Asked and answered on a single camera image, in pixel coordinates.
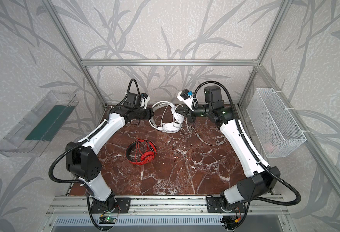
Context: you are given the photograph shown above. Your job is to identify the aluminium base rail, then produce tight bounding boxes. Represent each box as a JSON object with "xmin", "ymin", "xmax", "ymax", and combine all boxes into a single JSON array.
[{"xmin": 46, "ymin": 195, "xmax": 289, "ymax": 216}]

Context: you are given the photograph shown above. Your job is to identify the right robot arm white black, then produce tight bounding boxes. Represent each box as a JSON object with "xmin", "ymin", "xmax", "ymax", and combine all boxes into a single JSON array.
[{"xmin": 177, "ymin": 81, "xmax": 301, "ymax": 211}]

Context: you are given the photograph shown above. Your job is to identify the pink object in basket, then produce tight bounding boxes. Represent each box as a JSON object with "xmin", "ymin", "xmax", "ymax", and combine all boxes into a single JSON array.
[{"xmin": 264, "ymin": 142, "xmax": 276, "ymax": 154}]

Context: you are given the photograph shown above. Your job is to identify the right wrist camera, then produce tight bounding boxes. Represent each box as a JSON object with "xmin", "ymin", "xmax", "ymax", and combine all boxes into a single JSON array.
[{"xmin": 177, "ymin": 89, "xmax": 197, "ymax": 111}]

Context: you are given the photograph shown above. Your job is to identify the red headphone cable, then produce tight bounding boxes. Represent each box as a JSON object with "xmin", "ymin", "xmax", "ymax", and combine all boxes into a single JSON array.
[{"xmin": 133, "ymin": 139, "xmax": 156, "ymax": 164}]

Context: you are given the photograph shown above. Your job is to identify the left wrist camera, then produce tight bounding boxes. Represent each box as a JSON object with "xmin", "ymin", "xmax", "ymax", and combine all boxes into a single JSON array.
[{"xmin": 140, "ymin": 93, "xmax": 150, "ymax": 109}]

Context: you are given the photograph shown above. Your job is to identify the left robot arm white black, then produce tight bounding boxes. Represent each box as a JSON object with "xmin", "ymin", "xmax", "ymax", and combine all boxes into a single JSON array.
[{"xmin": 48, "ymin": 90, "xmax": 153, "ymax": 211}]

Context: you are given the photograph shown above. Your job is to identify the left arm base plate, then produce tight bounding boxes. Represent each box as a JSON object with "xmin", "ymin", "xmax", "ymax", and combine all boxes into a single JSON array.
[{"xmin": 90, "ymin": 197, "xmax": 131, "ymax": 214}]

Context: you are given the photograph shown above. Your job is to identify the white wire mesh basket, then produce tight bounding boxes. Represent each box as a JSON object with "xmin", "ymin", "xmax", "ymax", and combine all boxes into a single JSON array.
[{"xmin": 247, "ymin": 88, "xmax": 307, "ymax": 158}]

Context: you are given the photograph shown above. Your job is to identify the red black headphones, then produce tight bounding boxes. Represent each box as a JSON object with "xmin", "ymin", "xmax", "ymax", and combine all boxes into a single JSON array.
[{"xmin": 125, "ymin": 139, "xmax": 157, "ymax": 165}]

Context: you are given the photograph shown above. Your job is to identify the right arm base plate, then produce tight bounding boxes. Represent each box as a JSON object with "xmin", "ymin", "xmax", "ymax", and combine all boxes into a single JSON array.
[{"xmin": 206, "ymin": 195, "xmax": 247, "ymax": 214}]

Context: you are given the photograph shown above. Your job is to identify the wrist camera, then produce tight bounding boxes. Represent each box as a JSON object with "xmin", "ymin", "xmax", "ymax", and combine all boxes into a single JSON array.
[
  {"xmin": 140, "ymin": 93, "xmax": 150, "ymax": 109},
  {"xmin": 177, "ymin": 89, "xmax": 197, "ymax": 111}
]

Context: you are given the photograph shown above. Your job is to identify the white headphones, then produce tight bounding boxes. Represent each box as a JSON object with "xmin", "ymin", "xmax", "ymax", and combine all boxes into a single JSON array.
[{"xmin": 149, "ymin": 101, "xmax": 184, "ymax": 133}]

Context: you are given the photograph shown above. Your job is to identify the clear plastic wall tray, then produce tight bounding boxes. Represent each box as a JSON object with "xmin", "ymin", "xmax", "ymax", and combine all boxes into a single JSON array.
[{"xmin": 0, "ymin": 90, "xmax": 79, "ymax": 158}]

